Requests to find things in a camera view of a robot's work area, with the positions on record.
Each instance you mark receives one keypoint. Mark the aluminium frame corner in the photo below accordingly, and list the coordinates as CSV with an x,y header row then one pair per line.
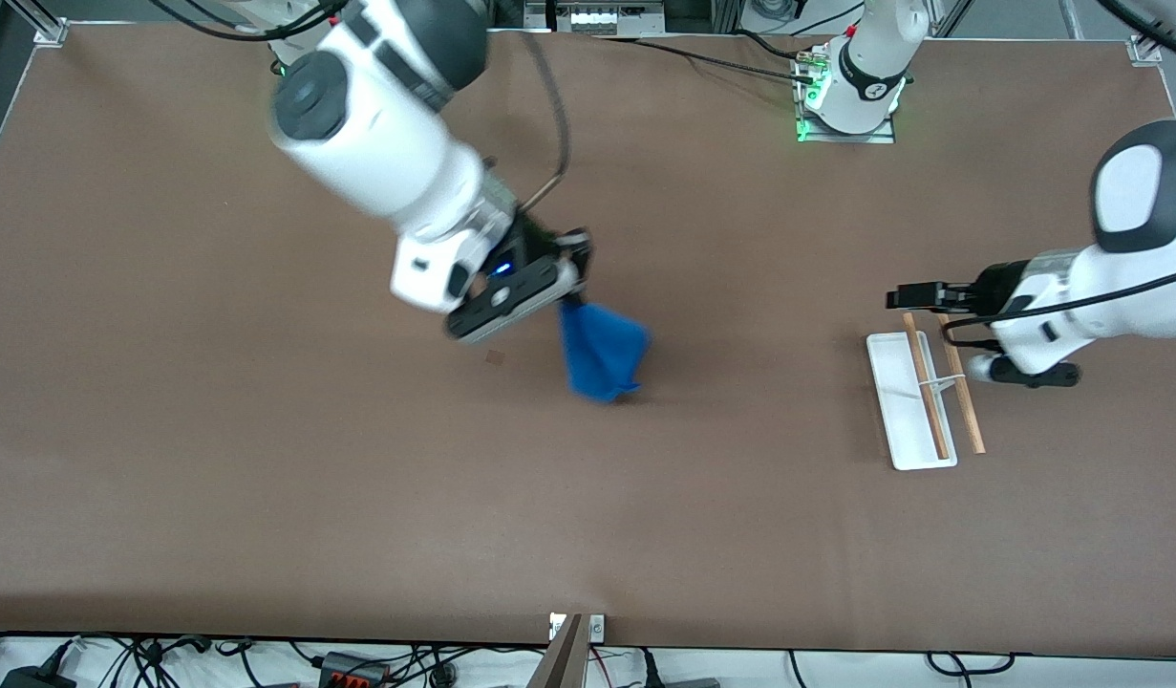
x,y
1143,50
43,27

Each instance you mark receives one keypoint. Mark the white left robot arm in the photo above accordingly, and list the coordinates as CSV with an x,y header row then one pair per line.
x,y
1142,182

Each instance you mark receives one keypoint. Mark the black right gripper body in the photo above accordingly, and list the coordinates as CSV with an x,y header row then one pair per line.
x,y
533,247

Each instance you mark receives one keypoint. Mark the small metal bracket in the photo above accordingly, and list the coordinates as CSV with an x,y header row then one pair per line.
x,y
597,628

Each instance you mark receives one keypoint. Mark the black power adapter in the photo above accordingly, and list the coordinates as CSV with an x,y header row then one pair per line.
x,y
35,679

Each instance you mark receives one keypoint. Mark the blue cloth towel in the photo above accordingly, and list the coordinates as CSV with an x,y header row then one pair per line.
x,y
602,358

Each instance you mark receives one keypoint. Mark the black red power box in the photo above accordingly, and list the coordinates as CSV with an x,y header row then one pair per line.
x,y
353,669

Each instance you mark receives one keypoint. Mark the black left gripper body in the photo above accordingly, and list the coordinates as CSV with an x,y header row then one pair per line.
x,y
996,284

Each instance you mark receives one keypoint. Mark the white control device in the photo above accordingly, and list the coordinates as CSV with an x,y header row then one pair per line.
x,y
607,19

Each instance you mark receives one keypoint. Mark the brown camera post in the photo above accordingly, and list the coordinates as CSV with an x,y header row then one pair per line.
x,y
561,659

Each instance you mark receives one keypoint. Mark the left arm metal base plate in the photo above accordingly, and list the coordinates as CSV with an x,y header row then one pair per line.
x,y
884,137

